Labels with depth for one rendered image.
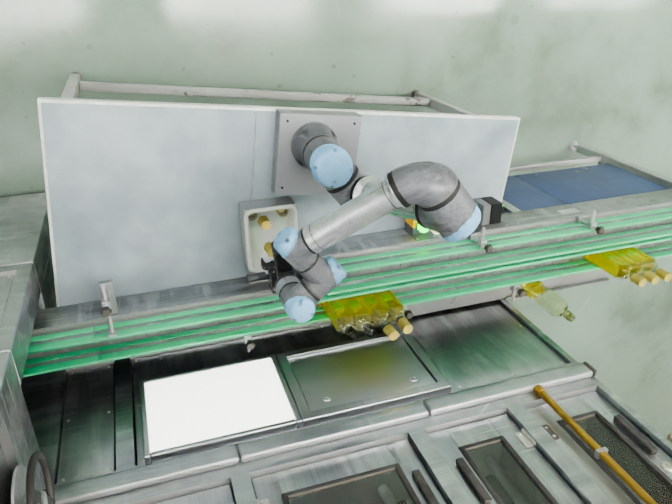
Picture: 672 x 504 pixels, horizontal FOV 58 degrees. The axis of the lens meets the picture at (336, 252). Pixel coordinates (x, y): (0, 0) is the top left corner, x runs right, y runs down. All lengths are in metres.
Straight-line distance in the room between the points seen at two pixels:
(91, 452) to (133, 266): 0.58
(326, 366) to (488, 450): 0.56
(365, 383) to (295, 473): 0.38
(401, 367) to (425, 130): 0.81
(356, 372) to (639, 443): 0.82
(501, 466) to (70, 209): 1.44
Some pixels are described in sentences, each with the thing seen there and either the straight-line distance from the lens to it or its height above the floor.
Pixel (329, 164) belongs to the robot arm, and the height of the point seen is 1.03.
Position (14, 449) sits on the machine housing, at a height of 1.43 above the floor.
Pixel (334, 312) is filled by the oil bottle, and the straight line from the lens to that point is 1.95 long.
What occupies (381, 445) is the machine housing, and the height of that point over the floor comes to 1.43.
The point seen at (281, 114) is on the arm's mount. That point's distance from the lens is 1.90.
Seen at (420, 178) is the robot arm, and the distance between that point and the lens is 1.43.
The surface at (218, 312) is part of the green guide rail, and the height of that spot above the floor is 0.93.
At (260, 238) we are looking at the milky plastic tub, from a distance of 2.06.
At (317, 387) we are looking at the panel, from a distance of 1.89.
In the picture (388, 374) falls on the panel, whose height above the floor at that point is 1.20.
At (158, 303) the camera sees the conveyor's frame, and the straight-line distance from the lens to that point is 2.03.
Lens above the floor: 2.61
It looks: 59 degrees down
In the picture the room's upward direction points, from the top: 142 degrees clockwise
